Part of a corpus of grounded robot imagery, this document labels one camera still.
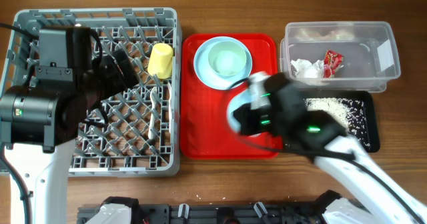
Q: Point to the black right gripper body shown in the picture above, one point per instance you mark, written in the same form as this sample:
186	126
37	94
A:
265	119

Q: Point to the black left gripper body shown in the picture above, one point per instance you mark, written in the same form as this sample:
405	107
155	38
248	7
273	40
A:
105	80

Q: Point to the light blue rice bowl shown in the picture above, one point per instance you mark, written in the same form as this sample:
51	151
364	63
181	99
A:
242	119

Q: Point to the yellow plastic cup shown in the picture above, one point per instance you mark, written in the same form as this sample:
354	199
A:
160	61

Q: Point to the white tissue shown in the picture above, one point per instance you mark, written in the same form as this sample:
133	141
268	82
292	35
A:
306	69

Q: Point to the mint green bowl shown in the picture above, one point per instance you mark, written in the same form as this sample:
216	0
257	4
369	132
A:
227	58

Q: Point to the rice and food scraps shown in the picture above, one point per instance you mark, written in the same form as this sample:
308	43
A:
349	113

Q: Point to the light blue plate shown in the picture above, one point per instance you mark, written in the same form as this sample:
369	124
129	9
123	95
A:
206	74

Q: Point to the red snack wrapper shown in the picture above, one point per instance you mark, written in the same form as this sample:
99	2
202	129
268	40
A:
332	62

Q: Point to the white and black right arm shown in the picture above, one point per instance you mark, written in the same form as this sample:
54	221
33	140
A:
319	137

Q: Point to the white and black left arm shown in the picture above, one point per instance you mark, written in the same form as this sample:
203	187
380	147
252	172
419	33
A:
40	123

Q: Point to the grey plastic dishwasher rack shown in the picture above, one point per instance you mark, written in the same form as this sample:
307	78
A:
114	141

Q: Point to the clear plastic waste bin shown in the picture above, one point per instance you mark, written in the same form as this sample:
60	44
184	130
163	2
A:
359	55

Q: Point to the black plastic tray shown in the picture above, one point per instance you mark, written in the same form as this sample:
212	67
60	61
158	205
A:
370	113

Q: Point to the white label sticker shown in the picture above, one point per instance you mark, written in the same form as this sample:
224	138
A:
385	55

